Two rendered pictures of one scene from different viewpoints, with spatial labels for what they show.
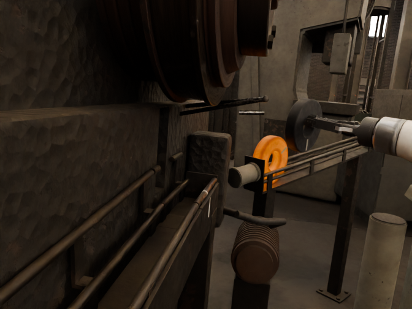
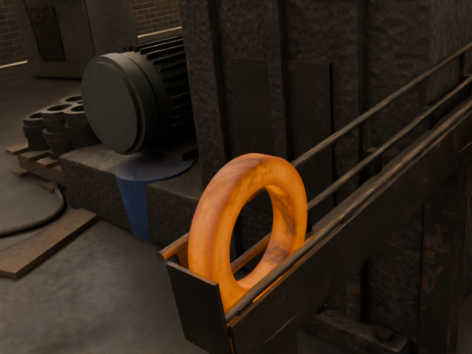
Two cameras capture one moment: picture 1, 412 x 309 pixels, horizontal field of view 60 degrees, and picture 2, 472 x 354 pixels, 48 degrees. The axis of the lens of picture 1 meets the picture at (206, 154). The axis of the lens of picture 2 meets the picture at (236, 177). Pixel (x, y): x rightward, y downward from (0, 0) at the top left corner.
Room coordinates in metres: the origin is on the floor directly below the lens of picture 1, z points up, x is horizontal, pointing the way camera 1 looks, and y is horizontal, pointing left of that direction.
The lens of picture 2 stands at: (-0.85, -0.08, 0.97)
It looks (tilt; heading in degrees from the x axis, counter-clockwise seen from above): 23 degrees down; 34
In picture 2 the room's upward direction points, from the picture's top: 6 degrees counter-clockwise
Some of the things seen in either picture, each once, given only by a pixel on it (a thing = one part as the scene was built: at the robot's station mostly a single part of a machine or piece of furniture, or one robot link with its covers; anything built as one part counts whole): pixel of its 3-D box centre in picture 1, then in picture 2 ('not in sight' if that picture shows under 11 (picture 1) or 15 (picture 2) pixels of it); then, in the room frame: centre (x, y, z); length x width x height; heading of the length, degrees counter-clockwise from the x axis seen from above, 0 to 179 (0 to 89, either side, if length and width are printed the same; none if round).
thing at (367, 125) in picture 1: (359, 130); not in sight; (0.93, -0.39, 0.84); 0.09 x 0.08 x 0.07; 47
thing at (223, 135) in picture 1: (206, 178); not in sight; (0.91, -0.01, 0.68); 0.11 x 0.08 x 0.24; 80
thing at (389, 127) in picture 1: (389, 135); not in sight; (0.88, -0.45, 0.83); 0.09 x 0.06 x 0.09; 137
